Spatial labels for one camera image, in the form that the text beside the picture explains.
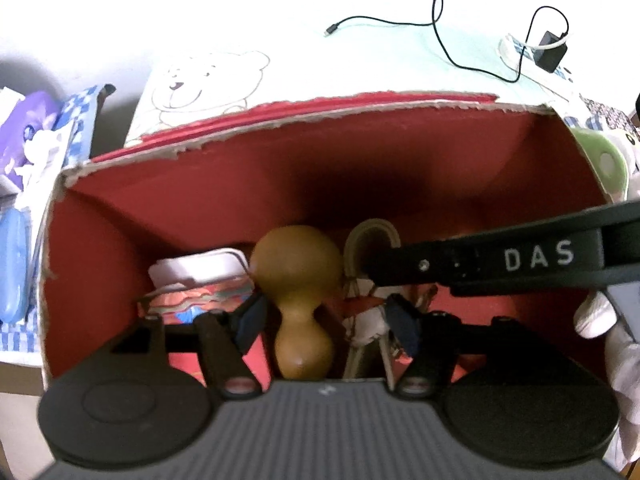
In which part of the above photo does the person's right hand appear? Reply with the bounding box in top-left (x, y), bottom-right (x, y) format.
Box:
top-left (574, 290), bottom-right (640, 411)

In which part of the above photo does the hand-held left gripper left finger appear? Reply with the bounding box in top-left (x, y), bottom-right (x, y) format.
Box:
top-left (107, 292), bottom-right (269, 399)

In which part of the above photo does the white plush toy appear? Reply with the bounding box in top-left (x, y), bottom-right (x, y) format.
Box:
top-left (607, 129), bottom-right (640, 202)

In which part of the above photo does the blue glasses case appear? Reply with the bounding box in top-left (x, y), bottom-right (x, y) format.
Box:
top-left (0, 206), bottom-right (35, 325)

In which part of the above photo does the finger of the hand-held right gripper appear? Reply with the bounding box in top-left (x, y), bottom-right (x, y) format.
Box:
top-left (367, 237), bottom-right (453, 287)

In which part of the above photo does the brown wooden gourd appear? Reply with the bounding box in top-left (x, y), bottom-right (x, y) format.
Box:
top-left (249, 225), bottom-right (344, 382)

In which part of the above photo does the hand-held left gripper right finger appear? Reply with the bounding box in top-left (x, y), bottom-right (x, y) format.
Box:
top-left (384, 293), bottom-right (527, 397)

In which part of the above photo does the purple tissue pack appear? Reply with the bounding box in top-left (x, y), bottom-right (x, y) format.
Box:
top-left (0, 89), bottom-right (67, 197)

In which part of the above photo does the black usb cable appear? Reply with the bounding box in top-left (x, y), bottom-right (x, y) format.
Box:
top-left (323, 0), bottom-right (522, 84)

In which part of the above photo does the white power strip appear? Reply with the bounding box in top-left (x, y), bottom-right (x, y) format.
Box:
top-left (499, 34), bottom-right (572, 70)

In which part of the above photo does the red white patterned charm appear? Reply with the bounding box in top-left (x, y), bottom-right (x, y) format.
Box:
top-left (344, 284), bottom-right (437, 352)

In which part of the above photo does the dark woven mat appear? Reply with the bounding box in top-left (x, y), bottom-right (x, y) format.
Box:
top-left (581, 91), bottom-right (640, 133)

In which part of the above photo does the red cardboard box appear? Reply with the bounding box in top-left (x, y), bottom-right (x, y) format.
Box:
top-left (36, 90), bottom-right (626, 386)

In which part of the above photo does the green mushroom plush toy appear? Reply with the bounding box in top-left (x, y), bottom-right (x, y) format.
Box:
top-left (569, 127), bottom-right (630, 207)

